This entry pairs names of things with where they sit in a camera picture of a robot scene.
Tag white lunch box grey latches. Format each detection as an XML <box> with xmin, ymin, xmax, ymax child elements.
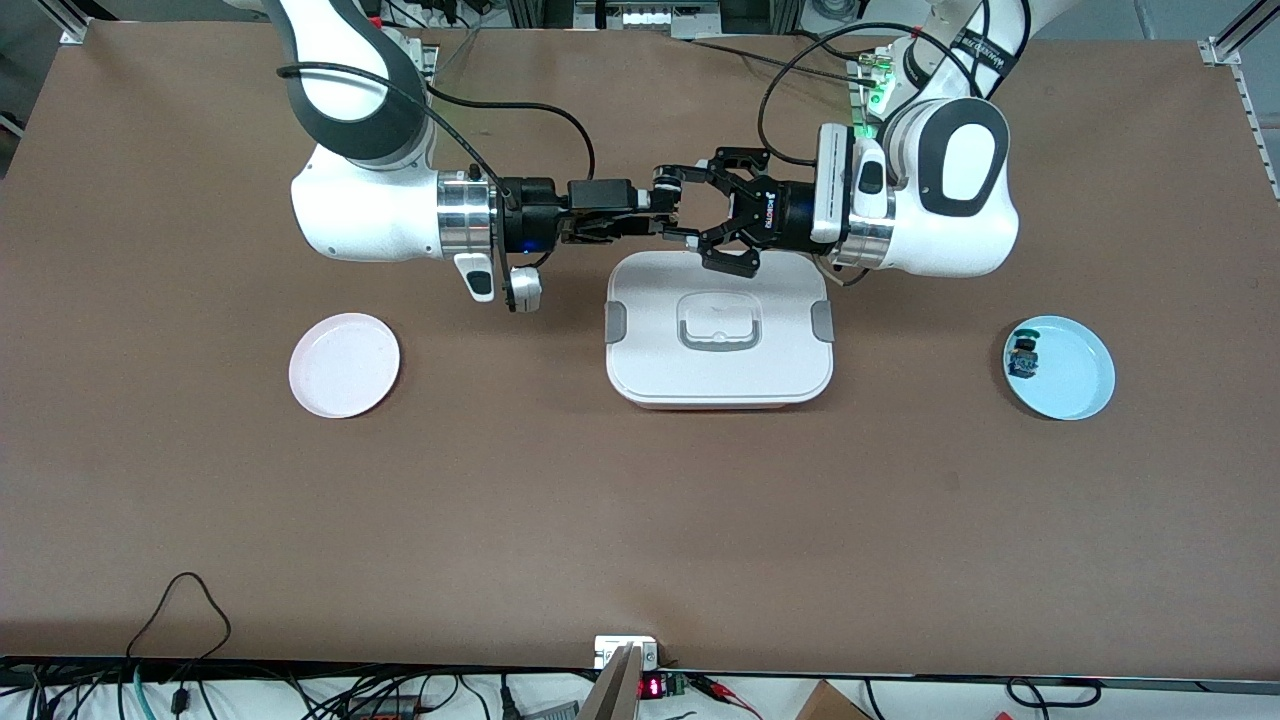
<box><xmin>604</xmin><ymin>250</ymin><xmax>835</xmax><ymax>411</ymax></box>

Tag silver lit control unit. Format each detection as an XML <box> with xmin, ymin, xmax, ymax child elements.
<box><xmin>574</xmin><ymin>0</ymin><xmax>723</xmax><ymax>35</ymax></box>

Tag pink round plate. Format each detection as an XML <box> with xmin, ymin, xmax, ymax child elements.
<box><xmin>288</xmin><ymin>312</ymin><xmax>402</xmax><ymax>420</ymax></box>

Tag light blue round plate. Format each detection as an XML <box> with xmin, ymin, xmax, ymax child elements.
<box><xmin>1003</xmin><ymin>315</ymin><xmax>1117</xmax><ymax>422</ymax></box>

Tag red test lead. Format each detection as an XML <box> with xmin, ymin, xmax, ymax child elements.
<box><xmin>688</xmin><ymin>674</ymin><xmax>764</xmax><ymax>718</ymax></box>

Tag brown cardboard box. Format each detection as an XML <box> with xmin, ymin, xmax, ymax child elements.
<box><xmin>795</xmin><ymin>680</ymin><xmax>873</xmax><ymax>720</ymax></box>

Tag aluminium profile corner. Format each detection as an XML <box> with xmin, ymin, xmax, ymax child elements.
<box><xmin>38</xmin><ymin>0</ymin><xmax>93</xmax><ymax>47</ymax></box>

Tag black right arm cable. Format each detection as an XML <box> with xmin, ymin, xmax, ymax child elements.
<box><xmin>277</xmin><ymin>62</ymin><xmax>598</xmax><ymax>213</ymax></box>

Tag black cable to arm base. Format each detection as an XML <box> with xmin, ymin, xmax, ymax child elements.
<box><xmin>688</xmin><ymin>30</ymin><xmax>883</xmax><ymax>83</ymax></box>

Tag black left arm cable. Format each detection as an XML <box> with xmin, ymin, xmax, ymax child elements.
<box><xmin>756</xmin><ymin>20</ymin><xmax>1033</xmax><ymax>169</ymax></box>

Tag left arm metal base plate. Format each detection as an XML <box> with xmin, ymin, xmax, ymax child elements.
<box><xmin>848</xmin><ymin>52</ymin><xmax>901</xmax><ymax>141</ymax></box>

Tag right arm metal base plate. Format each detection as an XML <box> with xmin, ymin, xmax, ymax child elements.
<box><xmin>395</xmin><ymin>40</ymin><xmax>440</xmax><ymax>91</ymax></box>

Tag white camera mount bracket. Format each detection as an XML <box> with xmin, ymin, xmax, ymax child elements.
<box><xmin>593</xmin><ymin>635</ymin><xmax>660</xmax><ymax>670</ymax></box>

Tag grey camera mount pole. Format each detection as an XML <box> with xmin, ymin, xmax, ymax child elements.
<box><xmin>575</xmin><ymin>643</ymin><xmax>647</xmax><ymax>720</ymax></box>

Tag aluminium profile rail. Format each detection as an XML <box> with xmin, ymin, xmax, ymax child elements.
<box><xmin>1197</xmin><ymin>0</ymin><xmax>1280</xmax><ymax>206</ymax></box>

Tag black looped thin cable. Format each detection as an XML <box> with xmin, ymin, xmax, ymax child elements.
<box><xmin>124</xmin><ymin>571</ymin><xmax>234</xmax><ymax>663</ymax></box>

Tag black coiled cable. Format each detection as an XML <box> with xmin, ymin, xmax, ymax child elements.
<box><xmin>1004</xmin><ymin>677</ymin><xmax>1104</xmax><ymax>710</ymax></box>

